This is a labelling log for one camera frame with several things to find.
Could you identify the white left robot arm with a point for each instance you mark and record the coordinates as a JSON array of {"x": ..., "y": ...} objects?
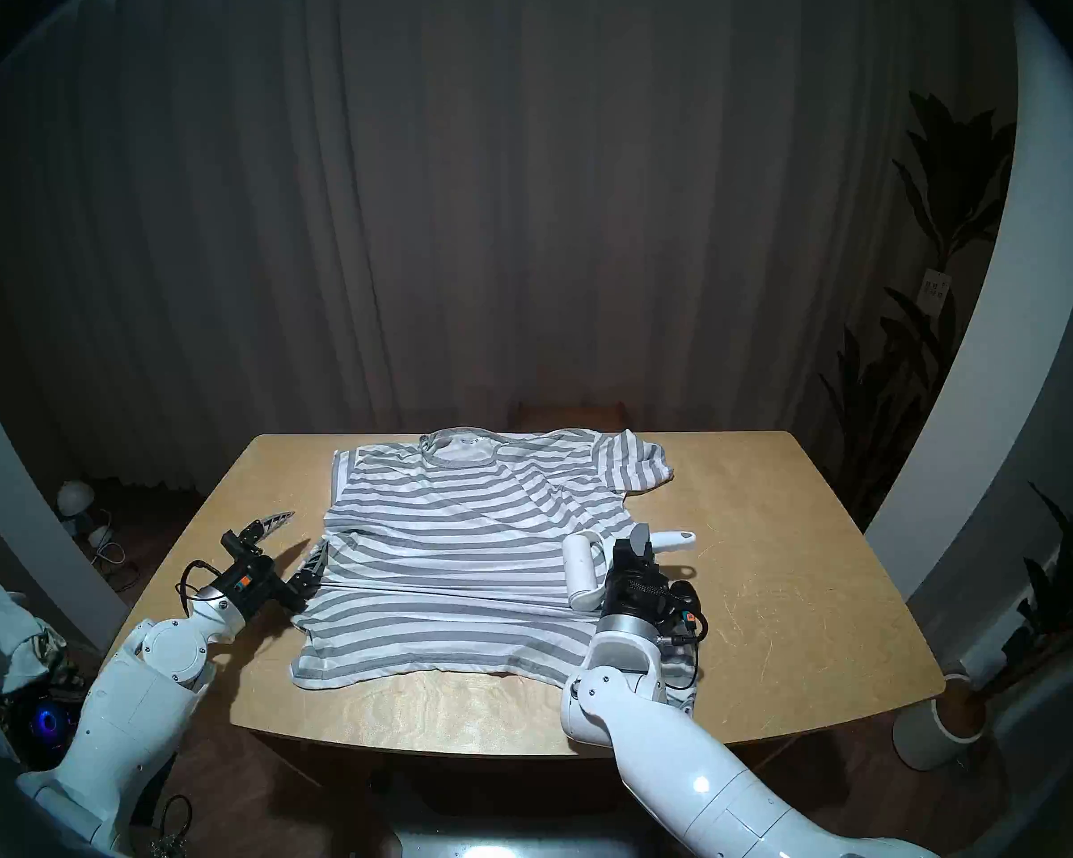
[{"x": 134, "y": 686}]

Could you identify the large white mushroom lamp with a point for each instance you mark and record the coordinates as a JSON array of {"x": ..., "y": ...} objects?
[{"x": 75, "y": 497}]

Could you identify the pile of cloth bags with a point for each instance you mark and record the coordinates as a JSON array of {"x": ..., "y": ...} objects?
[{"x": 4, "y": 642}]

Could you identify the grey white striped t-shirt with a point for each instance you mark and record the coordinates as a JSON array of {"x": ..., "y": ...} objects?
[{"x": 465, "y": 508}]

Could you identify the dark potted plant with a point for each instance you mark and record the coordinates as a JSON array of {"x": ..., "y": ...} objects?
[{"x": 1055, "y": 588}]

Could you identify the wooden chair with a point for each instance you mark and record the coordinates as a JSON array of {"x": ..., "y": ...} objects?
[{"x": 568, "y": 416}]

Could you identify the white curved arch panel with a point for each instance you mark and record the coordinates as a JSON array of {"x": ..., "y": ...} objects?
[
  {"x": 31, "y": 543},
  {"x": 1001, "y": 347}
]

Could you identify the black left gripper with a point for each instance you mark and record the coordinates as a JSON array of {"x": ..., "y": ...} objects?
[{"x": 250, "y": 584}]

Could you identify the computer case with RGB fans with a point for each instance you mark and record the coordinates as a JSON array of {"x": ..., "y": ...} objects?
[{"x": 49, "y": 720}]

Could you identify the white lint roller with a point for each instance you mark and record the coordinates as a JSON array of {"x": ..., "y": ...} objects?
[{"x": 581, "y": 570}]

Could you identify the white plant pot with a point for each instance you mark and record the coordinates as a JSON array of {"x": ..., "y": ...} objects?
[{"x": 925, "y": 736}]

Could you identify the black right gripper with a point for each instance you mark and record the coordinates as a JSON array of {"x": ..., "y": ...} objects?
[{"x": 639, "y": 593}]

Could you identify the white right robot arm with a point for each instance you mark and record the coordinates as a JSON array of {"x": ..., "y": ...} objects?
[{"x": 662, "y": 740}]

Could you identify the white paper plant tag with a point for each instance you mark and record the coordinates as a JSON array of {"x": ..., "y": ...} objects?
[{"x": 934, "y": 287}]

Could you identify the beige pleated curtain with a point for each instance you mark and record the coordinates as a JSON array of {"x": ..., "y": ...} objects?
[{"x": 483, "y": 195}]

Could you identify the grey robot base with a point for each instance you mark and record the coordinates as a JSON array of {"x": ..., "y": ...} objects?
[{"x": 510, "y": 847}]

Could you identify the tall dark leafy plant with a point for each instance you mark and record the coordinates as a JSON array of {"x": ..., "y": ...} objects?
[{"x": 948, "y": 186}]

